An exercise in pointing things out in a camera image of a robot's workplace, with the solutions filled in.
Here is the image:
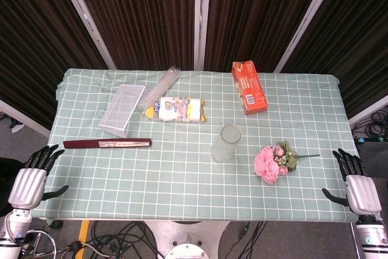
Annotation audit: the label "clear pack of straws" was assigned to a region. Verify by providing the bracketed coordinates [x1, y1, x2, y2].
[139, 65, 182, 113]

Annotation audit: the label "white partition base rail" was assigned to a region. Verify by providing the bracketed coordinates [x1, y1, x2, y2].
[0, 99, 52, 138]
[348, 95, 388, 125]

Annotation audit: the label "green white checked tablecloth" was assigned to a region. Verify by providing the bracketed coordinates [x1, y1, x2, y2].
[30, 67, 360, 223]

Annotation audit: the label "clear glass cup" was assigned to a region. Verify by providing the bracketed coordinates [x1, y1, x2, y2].
[211, 124, 243, 163]

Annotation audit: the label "dark red folded fan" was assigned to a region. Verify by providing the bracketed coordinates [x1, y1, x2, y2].
[62, 138, 152, 150]

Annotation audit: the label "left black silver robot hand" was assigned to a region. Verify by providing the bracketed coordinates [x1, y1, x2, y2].
[8, 144, 70, 210]

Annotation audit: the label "dark brown ribbed partition panel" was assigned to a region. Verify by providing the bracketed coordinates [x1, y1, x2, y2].
[204, 0, 330, 73]
[68, 0, 197, 71]
[0, 0, 110, 130]
[281, 0, 388, 119]

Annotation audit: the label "white partition post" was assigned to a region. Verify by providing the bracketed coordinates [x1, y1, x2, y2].
[193, 0, 212, 72]
[53, 0, 116, 70]
[274, 0, 346, 73]

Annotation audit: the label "orange cardboard box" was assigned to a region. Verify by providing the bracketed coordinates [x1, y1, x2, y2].
[232, 60, 269, 116]

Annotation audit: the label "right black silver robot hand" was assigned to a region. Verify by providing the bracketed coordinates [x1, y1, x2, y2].
[321, 148, 383, 217]

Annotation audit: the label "black coiled cables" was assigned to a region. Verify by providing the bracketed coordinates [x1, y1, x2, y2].
[353, 106, 388, 144]

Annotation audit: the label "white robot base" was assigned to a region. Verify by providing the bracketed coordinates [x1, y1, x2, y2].
[144, 221, 229, 259]

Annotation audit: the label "yellow floor tape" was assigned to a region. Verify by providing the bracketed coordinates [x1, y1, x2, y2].
[77, 221, 91, 252]

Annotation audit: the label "pink artificial flower bouquet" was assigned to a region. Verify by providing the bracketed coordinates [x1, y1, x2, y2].
[253, 141, 321, 185]

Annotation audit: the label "black floor cable bundle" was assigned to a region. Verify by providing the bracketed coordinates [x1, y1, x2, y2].
[18, 221, 164, 259]

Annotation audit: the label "white wire mesh tray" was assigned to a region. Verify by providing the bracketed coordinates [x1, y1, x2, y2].
[98, 84, 146, 138]

